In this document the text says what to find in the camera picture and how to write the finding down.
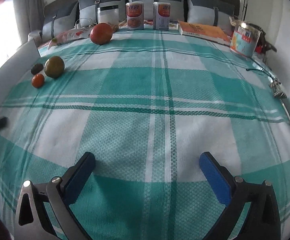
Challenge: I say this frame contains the small orange tangerine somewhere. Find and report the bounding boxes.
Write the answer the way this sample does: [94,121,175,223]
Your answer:
[31,74,45,88]

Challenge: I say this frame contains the white cardboard box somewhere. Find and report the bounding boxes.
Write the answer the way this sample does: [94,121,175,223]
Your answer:
[0,40,41,105]

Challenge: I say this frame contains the dark mangosteen on blanket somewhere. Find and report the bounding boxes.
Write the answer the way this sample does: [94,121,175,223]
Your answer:
[31,63,44,75]

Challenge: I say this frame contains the green brown round fruit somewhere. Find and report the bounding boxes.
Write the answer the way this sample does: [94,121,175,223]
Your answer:
[44,56,65,79]

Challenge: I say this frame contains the pink snack bag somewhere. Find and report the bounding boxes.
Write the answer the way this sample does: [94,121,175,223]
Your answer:
[39,26,93,49]

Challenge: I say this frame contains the grey white pillow far left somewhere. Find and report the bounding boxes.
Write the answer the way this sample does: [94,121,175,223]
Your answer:
[42,2,78,43]

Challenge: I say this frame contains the teal plaid blanket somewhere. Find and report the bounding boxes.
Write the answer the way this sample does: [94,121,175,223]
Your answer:
[0,30,290,239]

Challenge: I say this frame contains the red pomegranate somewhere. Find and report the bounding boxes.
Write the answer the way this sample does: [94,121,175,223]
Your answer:
[90,23,113,45]

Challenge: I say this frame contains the clear jar black lid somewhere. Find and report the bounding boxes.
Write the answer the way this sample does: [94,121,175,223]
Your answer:
[97,5,119,25]

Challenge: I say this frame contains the black handbag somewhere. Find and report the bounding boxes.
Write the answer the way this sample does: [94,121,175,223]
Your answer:
[249,23,277,54]

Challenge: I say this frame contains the colourful tin can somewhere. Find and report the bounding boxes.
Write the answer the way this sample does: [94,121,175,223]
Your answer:
[230,21,261,58]

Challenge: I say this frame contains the red white carton left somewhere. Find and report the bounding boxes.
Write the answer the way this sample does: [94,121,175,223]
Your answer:
[125,2,144,31]

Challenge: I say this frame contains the red white carton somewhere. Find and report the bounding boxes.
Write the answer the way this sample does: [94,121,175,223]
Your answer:
[153,2,171,30]
[125,2,144,31]

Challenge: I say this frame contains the orange book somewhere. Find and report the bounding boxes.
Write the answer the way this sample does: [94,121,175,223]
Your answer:
[177,21,231,46]

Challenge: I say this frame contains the red white carton right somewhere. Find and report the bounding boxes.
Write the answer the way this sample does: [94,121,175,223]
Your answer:
[153,2,171,30]

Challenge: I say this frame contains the keys with striped strap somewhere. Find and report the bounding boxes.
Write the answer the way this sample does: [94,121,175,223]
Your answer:
[269,78,287,99]

